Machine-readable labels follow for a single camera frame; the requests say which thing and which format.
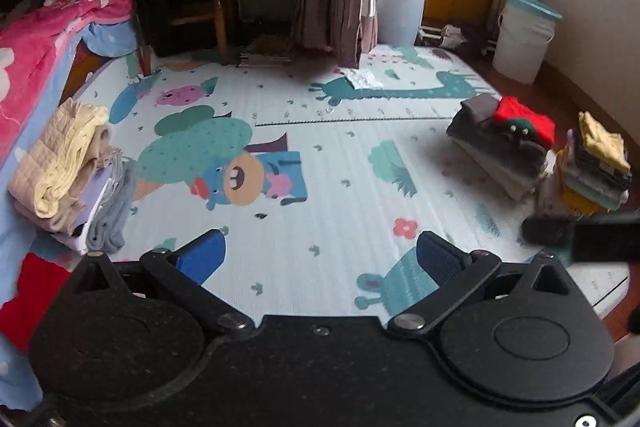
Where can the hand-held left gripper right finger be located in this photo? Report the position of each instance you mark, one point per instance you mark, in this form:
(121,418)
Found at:
(440,259)

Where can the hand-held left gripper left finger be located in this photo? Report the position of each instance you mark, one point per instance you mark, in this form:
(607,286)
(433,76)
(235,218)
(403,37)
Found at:
(200,259)

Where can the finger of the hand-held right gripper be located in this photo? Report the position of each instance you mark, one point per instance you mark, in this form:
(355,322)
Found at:
(600,237)

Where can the cream quilted garment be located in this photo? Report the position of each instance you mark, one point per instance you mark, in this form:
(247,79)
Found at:
(60,157)

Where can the stack of small folded clothes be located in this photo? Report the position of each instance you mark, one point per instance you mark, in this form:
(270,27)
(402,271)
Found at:
(585,192)

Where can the mustard printed garment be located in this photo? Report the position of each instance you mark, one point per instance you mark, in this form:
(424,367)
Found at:
(600,142)

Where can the off-white folded garment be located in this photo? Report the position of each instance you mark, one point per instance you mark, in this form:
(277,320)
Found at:
(510,182)

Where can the lavender folded garment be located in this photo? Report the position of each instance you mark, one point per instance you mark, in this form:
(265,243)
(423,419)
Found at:
(95,192)

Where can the white folded garment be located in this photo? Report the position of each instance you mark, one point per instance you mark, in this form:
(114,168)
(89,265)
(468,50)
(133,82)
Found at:
(75,241)

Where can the dark grey folded garment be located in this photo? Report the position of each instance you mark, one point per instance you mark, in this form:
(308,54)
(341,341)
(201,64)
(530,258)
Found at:
(480,132)

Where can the beige folded garment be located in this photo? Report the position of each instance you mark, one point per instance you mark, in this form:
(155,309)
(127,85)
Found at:
(102,147)

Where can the cartoon printed play mat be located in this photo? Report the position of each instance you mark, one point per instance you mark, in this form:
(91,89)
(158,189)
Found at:
(340,147)

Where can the red cloth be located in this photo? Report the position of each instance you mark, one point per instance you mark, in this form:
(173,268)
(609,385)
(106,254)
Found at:
(35,297)

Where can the white paper sheet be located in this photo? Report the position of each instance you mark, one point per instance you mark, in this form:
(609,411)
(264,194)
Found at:
(362,78)

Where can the white plastic bucket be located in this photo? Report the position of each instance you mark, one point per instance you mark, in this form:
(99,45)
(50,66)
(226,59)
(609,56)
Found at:
(520,47)

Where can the stack of books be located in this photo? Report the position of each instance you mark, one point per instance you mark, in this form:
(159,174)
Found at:
(265,54)

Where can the white crumpled cloth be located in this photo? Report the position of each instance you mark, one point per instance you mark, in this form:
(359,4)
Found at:
(450,38)

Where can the teal plastic basin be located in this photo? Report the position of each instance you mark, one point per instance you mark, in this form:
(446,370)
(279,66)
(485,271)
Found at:
(532,6)

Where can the white planter bucket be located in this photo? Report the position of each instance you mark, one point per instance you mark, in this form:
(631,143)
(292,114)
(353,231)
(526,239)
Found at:
(400,12)

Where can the pink floral blanket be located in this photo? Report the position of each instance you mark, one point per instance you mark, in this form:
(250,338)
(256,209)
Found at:
(40,42)

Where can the wooden bed frame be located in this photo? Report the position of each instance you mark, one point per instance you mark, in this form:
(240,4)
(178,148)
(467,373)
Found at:
(80,67)

